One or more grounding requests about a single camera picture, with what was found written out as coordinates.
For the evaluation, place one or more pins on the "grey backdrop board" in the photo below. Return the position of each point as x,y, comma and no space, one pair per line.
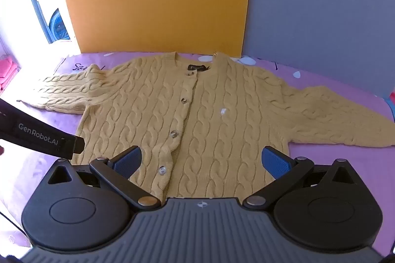
324,4

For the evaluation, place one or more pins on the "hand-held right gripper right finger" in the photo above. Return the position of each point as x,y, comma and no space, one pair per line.
274,161

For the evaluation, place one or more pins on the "pink cloth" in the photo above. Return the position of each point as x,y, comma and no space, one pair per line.
6,71

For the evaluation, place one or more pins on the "purple printed bed sheet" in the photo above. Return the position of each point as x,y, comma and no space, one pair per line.
339,158

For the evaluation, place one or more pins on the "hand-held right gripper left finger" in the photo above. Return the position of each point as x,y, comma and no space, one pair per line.
129,159

